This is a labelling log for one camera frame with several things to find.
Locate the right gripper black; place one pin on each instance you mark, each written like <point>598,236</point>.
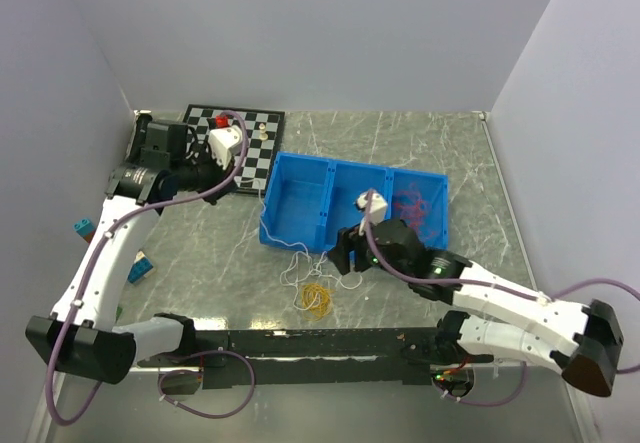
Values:
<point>348,240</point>

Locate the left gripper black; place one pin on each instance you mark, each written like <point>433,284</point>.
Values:
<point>221,175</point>

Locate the blue three-compartment bin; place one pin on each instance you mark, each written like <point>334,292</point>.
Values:
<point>309,199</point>

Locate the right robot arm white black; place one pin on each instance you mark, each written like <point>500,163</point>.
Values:
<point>580,342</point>

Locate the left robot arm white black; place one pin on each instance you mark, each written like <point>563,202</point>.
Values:
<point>80,336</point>

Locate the white chess piece upper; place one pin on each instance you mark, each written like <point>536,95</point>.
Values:
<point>263,132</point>

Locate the black marker orange cap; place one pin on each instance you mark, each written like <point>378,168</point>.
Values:
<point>139,136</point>

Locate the black white chessboard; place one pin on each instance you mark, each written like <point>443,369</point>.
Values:
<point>254,177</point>

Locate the blue brown toy block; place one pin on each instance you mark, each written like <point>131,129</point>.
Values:
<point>85,228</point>

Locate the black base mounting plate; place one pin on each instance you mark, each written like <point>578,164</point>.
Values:
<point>316,342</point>

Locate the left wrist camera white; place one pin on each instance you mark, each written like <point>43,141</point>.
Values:
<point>224,144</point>

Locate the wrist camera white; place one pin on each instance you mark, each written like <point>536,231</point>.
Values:
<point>373,205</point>
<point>224,144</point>

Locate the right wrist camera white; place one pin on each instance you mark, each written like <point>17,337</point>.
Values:
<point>373,205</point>

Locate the aluminium frame rail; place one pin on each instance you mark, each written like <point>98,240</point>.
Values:
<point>525,363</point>

